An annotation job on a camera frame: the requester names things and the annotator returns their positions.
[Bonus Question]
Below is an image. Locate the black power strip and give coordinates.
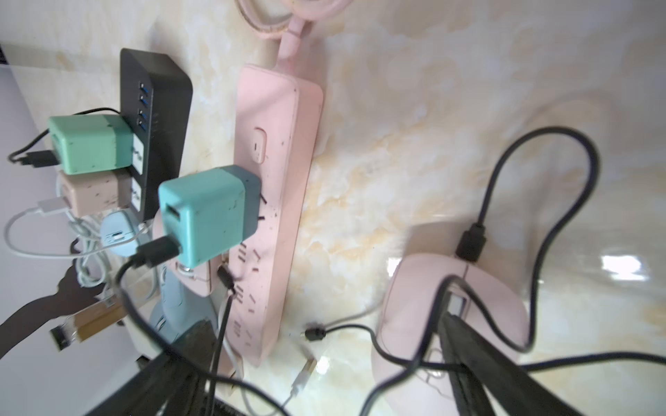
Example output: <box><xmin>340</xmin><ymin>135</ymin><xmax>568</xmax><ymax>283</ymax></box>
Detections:
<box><xmin>120</xmin><ymin>49</ymin><xmax>193</xmax><ymax>223</ymax></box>

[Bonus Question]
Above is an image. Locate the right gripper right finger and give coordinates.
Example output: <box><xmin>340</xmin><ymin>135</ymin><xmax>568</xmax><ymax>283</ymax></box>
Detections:
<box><xmin>438</xmin><ymin>313</ymin><xmax>579</xmax><ymax>415</ymax></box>

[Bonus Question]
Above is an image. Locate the grey coiled cable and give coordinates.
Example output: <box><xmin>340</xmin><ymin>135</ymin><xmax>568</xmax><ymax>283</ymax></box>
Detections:
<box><xmin>3</xmin><ymin>197</ymin><xmax>157</xmax><ymax>292</ymax></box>

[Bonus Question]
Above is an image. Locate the beige plug on black strip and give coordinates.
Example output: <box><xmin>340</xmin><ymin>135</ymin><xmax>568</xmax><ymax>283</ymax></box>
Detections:
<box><xmin>57</xmin><ymin>169</ymin><xmax>131</xmax><ymax>218</ymax></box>

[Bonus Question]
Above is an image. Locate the pink mouse right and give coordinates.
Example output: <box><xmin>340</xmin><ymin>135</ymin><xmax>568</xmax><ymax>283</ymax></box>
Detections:
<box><xmin>371</xmin><ymin>254</ymin><xmax>529</xmax><ymax>415</ymax></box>

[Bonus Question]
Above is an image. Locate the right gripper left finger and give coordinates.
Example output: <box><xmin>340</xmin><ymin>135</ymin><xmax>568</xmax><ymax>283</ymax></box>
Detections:
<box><xmin>89</xmin><ymin>321</ymin><xmax>216</xmax><ymax>415</ymax></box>

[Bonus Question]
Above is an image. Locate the pink power strip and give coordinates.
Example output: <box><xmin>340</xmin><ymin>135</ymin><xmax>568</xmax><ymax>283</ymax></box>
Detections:
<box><xmin>227</xmin><ymin>65</ymin><xmax>324</xmax><ymax>367</ymax></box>

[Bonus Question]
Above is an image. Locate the black mouse charging cable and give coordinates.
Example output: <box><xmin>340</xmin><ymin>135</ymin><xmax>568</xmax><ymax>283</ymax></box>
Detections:
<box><xmin>304</xmin><ymin>125</ymin><xmax>666</xmax><ymax>416</ymax></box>

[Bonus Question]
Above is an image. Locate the green charger plug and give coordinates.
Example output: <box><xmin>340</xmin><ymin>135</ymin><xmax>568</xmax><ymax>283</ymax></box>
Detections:
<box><xmin>158</xmin><ymin>165</ymin><xmax>261</xmax><ymax>269</ymax></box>

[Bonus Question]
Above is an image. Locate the green plug on black strip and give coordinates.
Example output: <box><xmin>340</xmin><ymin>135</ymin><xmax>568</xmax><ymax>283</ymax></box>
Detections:
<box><xmin>48</xmin><ymin>114</ymin><xmax>134</xmax><ymax>175</ymax></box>

